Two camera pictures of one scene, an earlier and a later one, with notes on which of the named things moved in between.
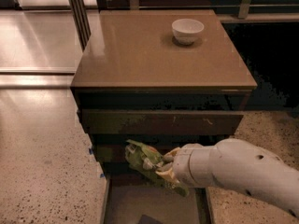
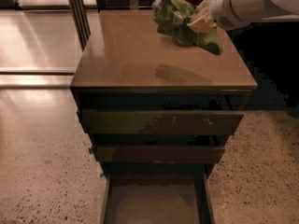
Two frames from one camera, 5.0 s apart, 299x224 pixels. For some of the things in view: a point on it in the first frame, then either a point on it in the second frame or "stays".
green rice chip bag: (145, 159) → (171, 16)
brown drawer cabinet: (172, 77) stays
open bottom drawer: (137, 198) stays
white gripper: (181, 167) → (230, 7)
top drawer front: (162, 122) stays
